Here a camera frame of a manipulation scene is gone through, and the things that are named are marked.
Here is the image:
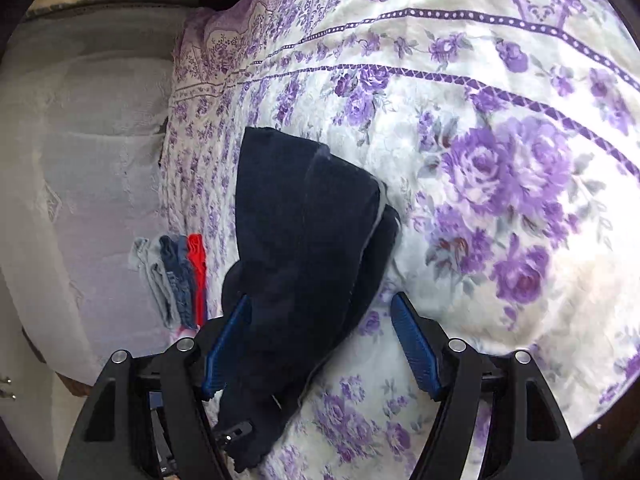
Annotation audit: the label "purple floral bedspread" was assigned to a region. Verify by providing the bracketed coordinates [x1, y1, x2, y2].
[160, 0, 640, 480]

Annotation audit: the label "white cabinet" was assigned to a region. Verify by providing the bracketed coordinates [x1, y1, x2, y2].
[0, 270, 96, 480]

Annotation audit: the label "navy blue pants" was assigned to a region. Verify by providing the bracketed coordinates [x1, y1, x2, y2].
[210, 126, 401, 473]

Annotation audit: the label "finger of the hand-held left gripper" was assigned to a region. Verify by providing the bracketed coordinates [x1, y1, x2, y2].
[212, 421, 254, 456]

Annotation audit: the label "white lace cover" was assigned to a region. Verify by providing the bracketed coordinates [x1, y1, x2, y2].
[0, 7, 201, 386]

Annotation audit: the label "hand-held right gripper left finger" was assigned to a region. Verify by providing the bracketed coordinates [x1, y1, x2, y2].
[57, 294, 251, 480]

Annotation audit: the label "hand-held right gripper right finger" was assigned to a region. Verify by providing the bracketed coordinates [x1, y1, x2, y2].
[391, 292, 583, 480]

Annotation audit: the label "folded blue jeans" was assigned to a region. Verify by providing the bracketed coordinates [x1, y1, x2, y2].
[159, 234, 201, 331]

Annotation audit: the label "folded grey garment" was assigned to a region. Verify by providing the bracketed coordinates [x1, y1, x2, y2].
[132, 237, 176, 328]

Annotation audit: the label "folded red garment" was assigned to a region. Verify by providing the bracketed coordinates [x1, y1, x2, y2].
[186, 233, 208, 328]

